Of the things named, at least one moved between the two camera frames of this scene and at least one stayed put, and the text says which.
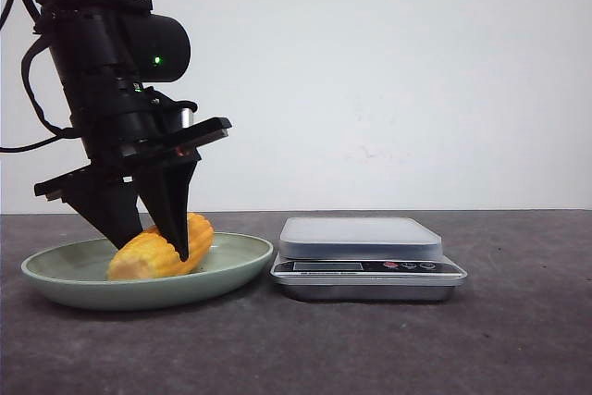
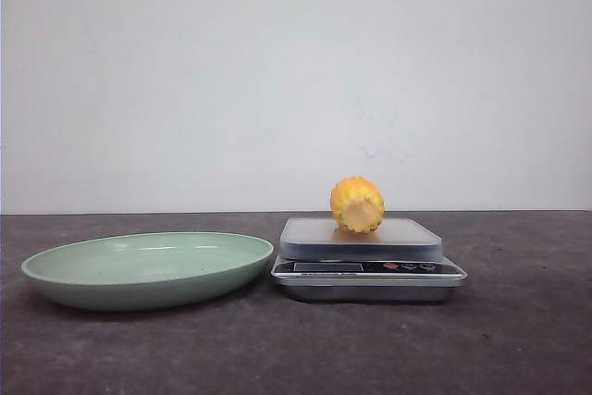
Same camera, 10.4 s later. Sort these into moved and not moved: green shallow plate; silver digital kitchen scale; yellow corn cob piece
Moved: yellow corn cob piece
Not moved: green shallow plate; silver digital kitchen scale
